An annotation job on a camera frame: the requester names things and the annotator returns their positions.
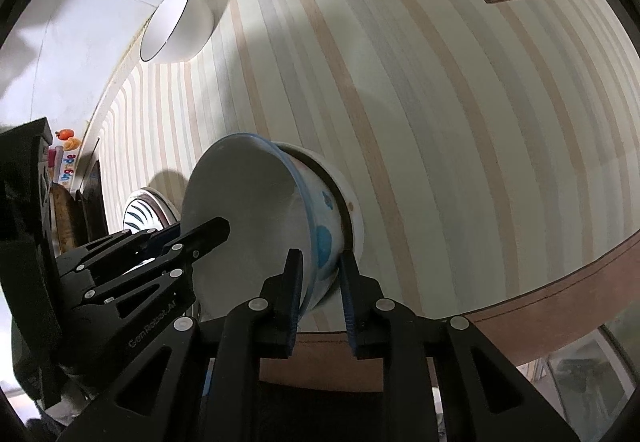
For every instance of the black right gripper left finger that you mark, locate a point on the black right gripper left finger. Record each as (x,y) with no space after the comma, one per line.
(195,381)

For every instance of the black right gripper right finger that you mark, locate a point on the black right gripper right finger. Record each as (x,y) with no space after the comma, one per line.
(442,374)

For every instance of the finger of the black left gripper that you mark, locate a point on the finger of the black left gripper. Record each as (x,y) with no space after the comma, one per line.
(125,249)
(131,288)

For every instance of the white bowl blue dots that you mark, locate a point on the white bowl blue dots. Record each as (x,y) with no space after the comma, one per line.
(273,203)

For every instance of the white bowl black rim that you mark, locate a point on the white bowl black rim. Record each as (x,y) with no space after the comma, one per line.
(177,31)

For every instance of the black pan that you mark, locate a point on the black pan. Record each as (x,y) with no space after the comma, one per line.
(92,224)

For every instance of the white plate blue stripes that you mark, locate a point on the white plate blue stripes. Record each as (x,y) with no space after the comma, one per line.
(147,209)

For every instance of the stainless steel wok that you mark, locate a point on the stainless steel wok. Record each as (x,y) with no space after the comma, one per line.
(65,220)

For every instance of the striped table mat with cat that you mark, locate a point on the striped table mat with cat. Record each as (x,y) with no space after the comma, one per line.
(494,149)

